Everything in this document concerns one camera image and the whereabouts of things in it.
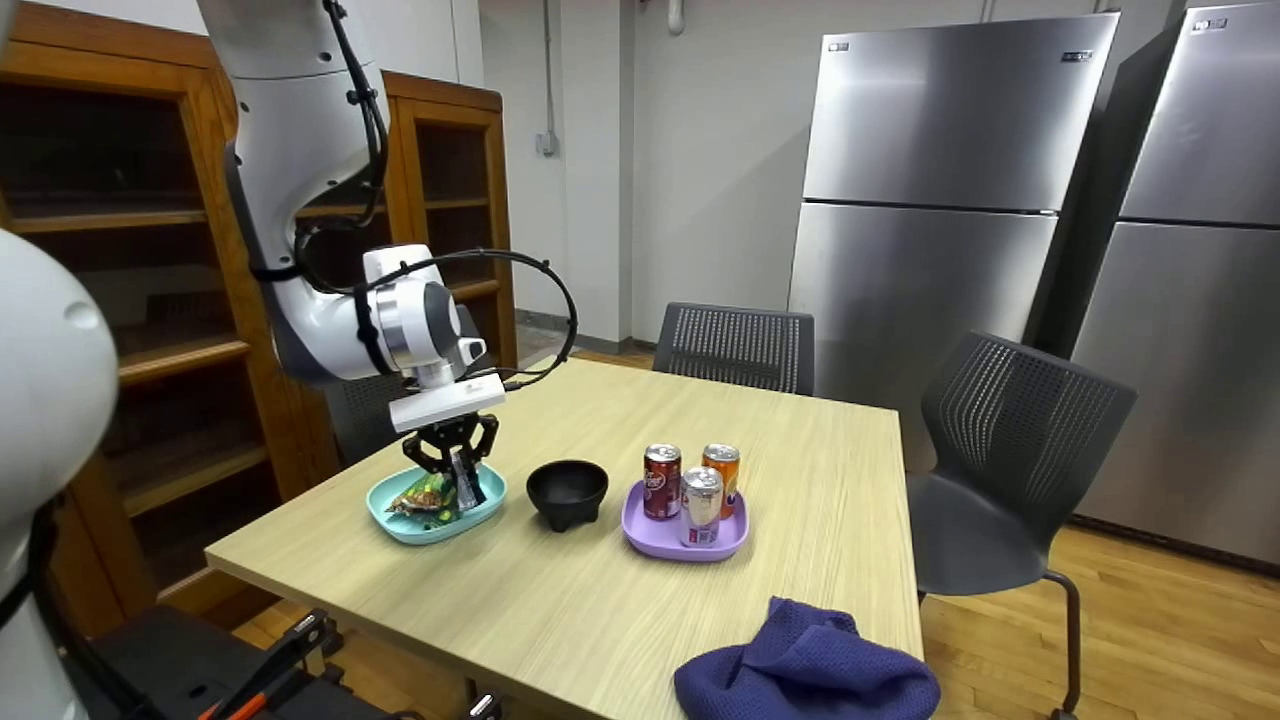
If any orange soda can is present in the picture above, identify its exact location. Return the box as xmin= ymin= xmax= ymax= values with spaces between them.
xmin=700 ymin=442 xmax=743 ymax=520

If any purple plate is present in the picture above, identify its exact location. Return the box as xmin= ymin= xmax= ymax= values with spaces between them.
xmin=620 ymin=479 xmax=752 ymax=564

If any blue cloth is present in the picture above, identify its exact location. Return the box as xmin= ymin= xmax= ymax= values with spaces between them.
xmin=672 ymin=596 xmax=943 ymax=720

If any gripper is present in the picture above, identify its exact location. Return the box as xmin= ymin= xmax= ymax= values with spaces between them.
xmin=403 ymin=410 xmax=501 ymax=509

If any silver soda can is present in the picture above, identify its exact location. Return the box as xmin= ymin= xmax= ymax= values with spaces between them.
xmin=679 ymin=465 xmax=725 ymax=549

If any teal plate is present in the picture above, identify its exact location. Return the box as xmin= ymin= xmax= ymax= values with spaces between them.
xmin=365 ymin=461 xmax=509 ymax=547

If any row of steel refrigerators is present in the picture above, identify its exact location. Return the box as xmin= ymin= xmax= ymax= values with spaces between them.
xmin=786 ymin=0 xmax=1280 ymax=569

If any orange black clamp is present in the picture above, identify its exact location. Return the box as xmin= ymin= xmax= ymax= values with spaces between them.
xmin=198 ymin=609 xmax=333 ymax=720

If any grey mesh chair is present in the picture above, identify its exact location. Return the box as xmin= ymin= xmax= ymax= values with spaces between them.
xmin=324 ymin=374 xmax=423 ymax=467
xmin=651 ymin=301 xmax=817 ymax=398
xmin=904 ymin=331 xmax=1139 ymax=720

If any black bowl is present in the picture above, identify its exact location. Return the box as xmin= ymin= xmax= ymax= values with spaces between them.
xmin=526 ymin=459 xmax=610 ymax=534

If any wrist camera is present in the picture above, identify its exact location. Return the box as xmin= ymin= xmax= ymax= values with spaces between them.
xmin=388 ymin=374 xmax=508 ymax=434

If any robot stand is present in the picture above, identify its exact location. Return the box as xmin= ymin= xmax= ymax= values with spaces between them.
xmin=55 ymin=603 xmax=503 ymax=720

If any red soda can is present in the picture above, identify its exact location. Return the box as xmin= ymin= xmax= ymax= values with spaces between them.
xmin=642 ymin=443 xmax=684 ymax=522

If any green yellow snack bag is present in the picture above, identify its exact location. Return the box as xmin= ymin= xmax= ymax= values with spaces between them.
xmin=387 ymin=468 xmax=471 ymax=524

